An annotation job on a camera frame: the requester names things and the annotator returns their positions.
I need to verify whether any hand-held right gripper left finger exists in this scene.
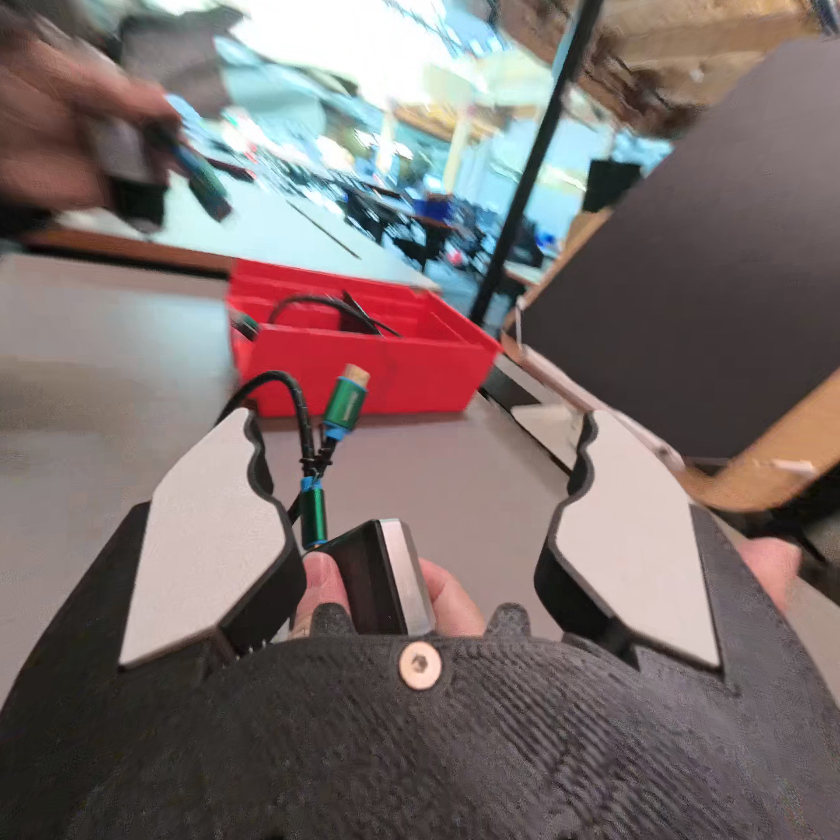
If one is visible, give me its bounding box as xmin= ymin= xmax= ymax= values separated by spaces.
xmin=118 ymin=407 xmax=308 ymax=670

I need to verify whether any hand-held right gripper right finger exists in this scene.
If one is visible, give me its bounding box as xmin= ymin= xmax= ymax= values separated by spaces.
xmin=533 ymin=410 xmax=723 ymax=670

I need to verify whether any grey metal hub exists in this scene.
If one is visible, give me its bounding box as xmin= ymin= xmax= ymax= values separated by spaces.
xmin=322 ymin=517 xmax=438 ymax=637

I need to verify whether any red plastic bin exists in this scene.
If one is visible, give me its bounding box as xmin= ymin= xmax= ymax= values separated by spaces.
xmin=226 ymin=258 xmax=503 ymax=418

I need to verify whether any person's left hand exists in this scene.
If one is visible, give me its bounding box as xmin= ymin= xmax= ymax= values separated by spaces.
xmin=0 ymin=20 xmax=183 ymax=212

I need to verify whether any person's right hand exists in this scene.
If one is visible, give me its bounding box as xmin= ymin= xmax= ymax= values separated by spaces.
xmin=292 ymin=538 xmax=803 ymax=639

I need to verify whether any white tablet stand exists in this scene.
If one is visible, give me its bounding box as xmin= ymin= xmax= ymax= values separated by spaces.
xmin=511 ymin=341 xmax=686 ymax=475

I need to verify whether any row of office desks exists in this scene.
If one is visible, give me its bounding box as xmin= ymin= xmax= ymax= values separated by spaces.
xmin=262 ymin=151 xmax=546 ymax=271

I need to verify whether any black panel with wooden rim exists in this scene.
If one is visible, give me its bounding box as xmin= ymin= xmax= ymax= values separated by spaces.
xmin=500 ymin=36 xmax=840 ymax=514

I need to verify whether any black metal pole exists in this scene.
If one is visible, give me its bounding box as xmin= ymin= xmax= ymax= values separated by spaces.
xmin=469 ymin=0 xmax=605 ymax=322

